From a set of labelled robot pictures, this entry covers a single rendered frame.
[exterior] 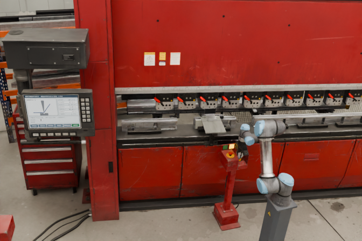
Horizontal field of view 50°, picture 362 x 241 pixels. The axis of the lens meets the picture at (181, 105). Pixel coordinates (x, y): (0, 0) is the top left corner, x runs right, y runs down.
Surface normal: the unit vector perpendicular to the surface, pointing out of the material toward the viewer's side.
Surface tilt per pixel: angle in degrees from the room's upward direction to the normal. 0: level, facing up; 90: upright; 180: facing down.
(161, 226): 0
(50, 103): 90
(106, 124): 90
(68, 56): 90
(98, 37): 90
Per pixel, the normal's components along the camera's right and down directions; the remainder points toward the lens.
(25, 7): 0.34, 0.48
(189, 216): 0.05, -0.87
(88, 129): 0.11, 0.50
